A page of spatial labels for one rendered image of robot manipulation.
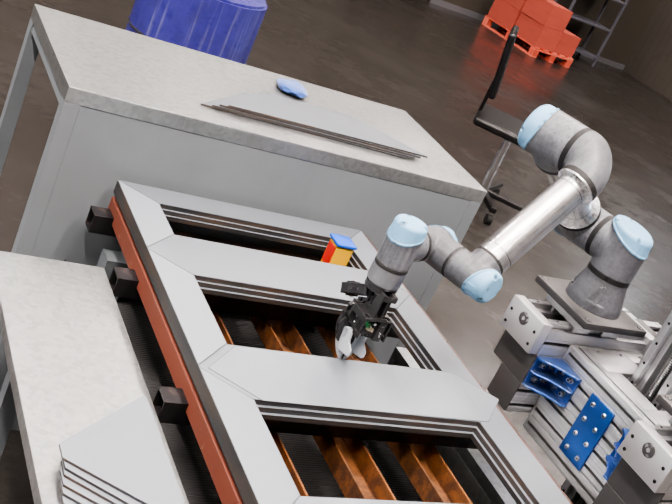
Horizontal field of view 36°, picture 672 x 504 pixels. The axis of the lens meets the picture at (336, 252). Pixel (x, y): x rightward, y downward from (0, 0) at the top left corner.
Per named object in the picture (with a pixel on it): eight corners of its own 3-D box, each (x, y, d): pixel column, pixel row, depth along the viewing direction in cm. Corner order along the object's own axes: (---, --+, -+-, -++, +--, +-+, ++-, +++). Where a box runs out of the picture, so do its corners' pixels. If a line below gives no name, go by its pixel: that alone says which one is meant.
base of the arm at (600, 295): (594, 290, 274) (613, 259, 270) (629, 322, 263) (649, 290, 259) (554, 283, 266) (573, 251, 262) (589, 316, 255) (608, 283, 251)
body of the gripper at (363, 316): (353, 341, 214) (376, 293, 209) (338, 317, 221) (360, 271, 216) (383, 345, 218) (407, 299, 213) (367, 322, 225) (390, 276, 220)
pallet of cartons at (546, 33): (523, 37, 1456) (546, -9, 1430) (571, 70, 1367) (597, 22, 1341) (478, 22, 1410) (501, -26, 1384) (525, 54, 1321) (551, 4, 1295)
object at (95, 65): (64, 101, 246) (69, 86, 244) (30, 16, 292) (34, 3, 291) (481, 203, 312) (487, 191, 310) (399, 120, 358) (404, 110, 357)
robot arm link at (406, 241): (439, 231, 211) (414, 231, 204) (417, 275, 215) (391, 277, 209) (413, 211, 215) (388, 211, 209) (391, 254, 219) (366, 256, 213)
